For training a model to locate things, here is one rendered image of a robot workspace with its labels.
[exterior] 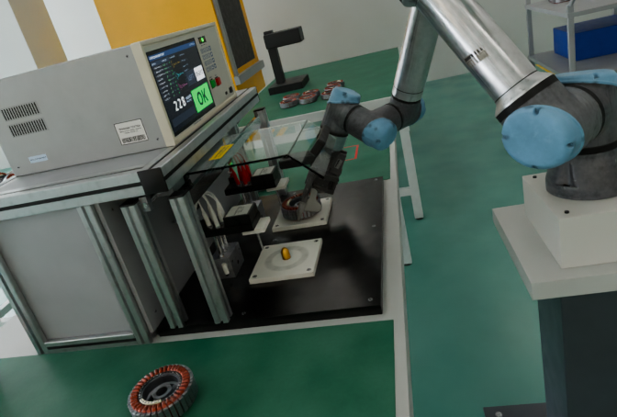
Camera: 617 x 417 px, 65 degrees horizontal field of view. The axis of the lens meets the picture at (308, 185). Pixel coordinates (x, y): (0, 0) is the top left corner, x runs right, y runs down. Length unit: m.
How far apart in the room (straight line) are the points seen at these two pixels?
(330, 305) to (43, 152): 0.68
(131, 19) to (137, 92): 4.00
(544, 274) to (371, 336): 0.35
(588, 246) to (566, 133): 0.25
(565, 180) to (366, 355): 0.51
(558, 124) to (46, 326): 1.08
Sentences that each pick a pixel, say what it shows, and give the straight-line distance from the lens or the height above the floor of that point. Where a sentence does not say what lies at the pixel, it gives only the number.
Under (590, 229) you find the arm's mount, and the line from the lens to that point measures 1.01.
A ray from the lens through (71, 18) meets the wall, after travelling 7.52.
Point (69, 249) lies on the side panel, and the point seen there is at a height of 0.98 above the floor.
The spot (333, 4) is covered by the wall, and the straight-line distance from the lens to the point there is 6.31.
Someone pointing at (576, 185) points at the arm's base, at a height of 0.88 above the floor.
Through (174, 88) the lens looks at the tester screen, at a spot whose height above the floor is 1.21.
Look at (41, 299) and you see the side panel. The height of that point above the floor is 0.88.
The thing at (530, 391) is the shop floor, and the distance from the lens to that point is 1.84.
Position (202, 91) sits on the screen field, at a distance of 1.18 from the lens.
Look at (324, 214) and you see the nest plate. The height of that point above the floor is 0.78.
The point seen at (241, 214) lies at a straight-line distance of 1.08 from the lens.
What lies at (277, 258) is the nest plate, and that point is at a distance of 1.15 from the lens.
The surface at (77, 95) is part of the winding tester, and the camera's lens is 1.07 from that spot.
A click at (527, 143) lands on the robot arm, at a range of 0.89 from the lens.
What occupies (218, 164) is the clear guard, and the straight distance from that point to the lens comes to 0.96.
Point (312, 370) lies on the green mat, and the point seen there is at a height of 0.75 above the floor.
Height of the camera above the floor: 1.32
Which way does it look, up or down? 21 degrees down
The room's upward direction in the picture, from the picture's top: 15 degrees counter-clockwise
